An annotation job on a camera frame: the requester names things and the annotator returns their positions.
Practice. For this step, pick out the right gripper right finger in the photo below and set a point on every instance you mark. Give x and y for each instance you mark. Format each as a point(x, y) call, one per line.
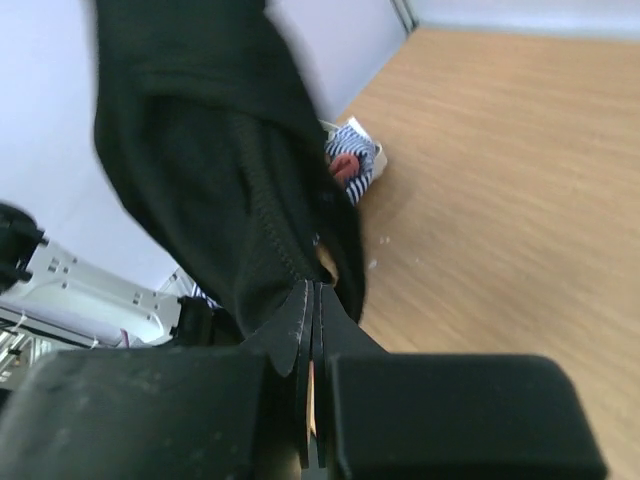
point(382, 415)

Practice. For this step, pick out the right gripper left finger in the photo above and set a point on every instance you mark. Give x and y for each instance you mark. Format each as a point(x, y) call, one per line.
point(234, 412)

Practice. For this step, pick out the black tank top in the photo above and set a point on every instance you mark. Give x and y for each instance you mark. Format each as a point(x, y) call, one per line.
point(207, 133)

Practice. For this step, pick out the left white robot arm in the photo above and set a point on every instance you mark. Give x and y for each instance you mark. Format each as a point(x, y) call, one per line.
point(50, 293)

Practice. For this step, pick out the blue white striped tank top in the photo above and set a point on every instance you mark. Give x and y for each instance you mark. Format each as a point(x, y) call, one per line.
point(348, 140)

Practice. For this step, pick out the red garment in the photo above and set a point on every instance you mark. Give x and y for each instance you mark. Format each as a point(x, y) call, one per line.
point(344, 167)

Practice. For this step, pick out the white plastic tray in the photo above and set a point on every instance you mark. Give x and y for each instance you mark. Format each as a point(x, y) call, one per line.
point(380, 159)

